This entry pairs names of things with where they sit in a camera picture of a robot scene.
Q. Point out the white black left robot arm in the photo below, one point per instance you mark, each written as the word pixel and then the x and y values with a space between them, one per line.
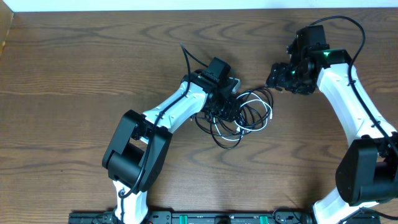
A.
pixel 137 150

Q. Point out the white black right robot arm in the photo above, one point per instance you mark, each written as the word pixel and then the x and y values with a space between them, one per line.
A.
pixel 367 174

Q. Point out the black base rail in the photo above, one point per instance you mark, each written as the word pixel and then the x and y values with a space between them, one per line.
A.
pixel 284 216

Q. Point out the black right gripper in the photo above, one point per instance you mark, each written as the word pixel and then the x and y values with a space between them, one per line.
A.
pixel 277 77

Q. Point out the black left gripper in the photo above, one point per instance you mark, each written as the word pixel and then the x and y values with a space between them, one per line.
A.
pixel 226 109

